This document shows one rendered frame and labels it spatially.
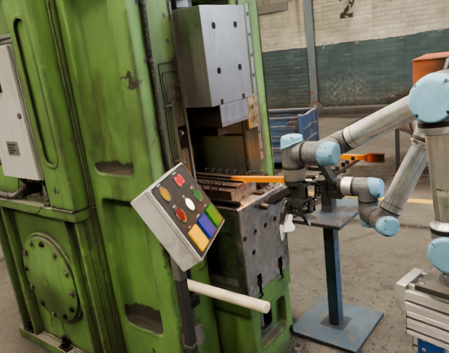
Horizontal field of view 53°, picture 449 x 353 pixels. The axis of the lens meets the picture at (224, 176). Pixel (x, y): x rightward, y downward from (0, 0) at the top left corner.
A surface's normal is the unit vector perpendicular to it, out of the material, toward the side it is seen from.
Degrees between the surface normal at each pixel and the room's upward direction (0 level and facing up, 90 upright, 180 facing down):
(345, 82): 92
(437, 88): 82
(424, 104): 82
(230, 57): 90
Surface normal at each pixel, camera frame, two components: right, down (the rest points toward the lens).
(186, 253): -0.21, 0.29
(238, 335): -0.61, 0.28
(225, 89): 0.79, 0.07
